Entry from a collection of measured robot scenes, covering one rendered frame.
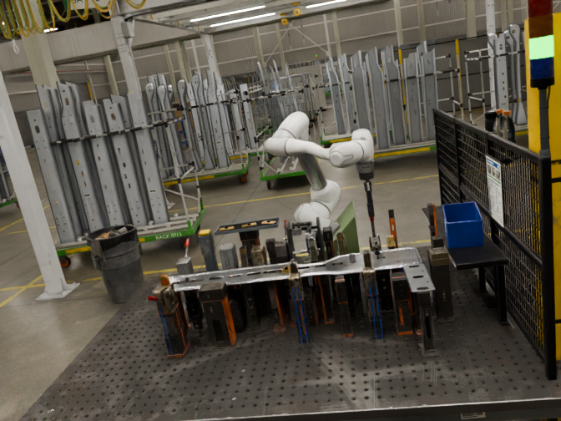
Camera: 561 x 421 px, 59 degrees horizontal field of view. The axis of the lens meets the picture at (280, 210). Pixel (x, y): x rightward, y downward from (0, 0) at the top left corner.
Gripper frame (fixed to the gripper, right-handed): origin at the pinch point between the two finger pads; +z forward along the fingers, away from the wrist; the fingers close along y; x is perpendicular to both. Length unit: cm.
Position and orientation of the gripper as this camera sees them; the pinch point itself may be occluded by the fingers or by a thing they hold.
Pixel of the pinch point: (371, 209)
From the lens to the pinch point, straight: 261.4
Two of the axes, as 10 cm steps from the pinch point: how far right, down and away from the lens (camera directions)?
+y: -1.0, 2.8, -9.5
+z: 1.7, 9.5, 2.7
